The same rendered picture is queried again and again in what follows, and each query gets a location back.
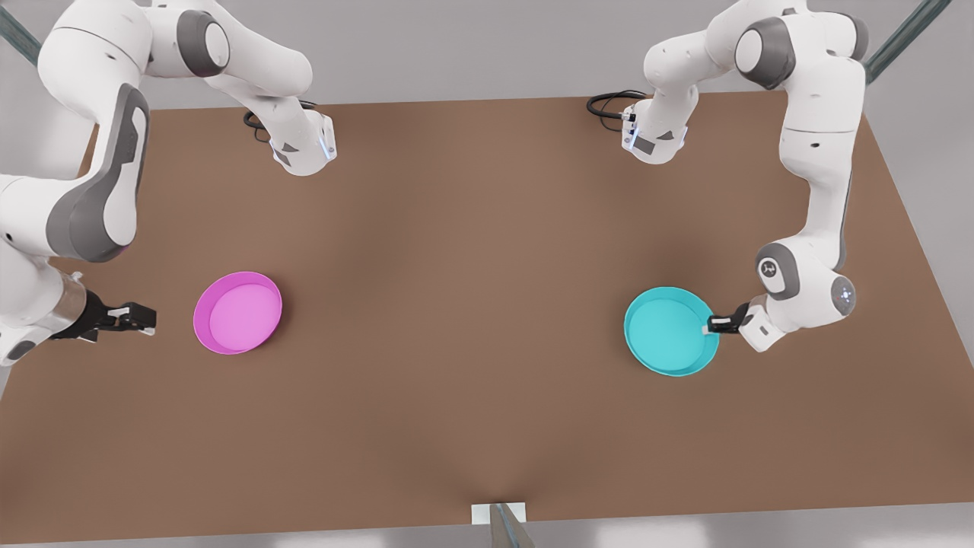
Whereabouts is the blue plate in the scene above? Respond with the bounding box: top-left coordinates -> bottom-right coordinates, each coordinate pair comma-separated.
624,286 -> 721,377

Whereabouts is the pink plate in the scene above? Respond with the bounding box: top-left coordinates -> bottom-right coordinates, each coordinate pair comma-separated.
193,271 -> 283,356

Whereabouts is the black cable loop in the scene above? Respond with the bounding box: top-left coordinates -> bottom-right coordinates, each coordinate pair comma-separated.
586,90 -> 649,135
243,99 -> 319,143

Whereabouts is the silver frame post with foot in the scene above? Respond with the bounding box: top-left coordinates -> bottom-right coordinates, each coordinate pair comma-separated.
471,502 -> 535,548

